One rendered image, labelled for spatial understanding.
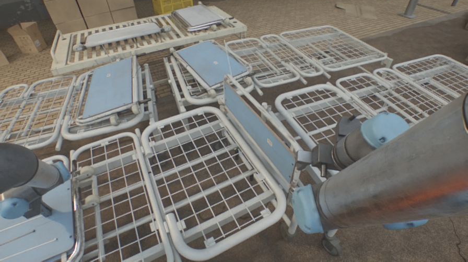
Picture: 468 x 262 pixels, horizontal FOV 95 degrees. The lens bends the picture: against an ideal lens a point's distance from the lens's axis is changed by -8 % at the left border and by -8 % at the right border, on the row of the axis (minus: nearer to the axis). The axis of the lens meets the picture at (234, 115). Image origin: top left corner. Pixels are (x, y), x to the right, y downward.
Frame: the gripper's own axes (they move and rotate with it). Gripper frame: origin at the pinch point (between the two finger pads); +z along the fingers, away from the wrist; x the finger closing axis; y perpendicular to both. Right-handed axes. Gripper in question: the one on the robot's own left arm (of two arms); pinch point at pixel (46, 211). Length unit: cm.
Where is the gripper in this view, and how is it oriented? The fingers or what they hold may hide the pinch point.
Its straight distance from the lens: 130.0
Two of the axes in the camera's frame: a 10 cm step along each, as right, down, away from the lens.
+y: -8.9, 3.1, -3.3
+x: 4.6, 6.4, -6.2
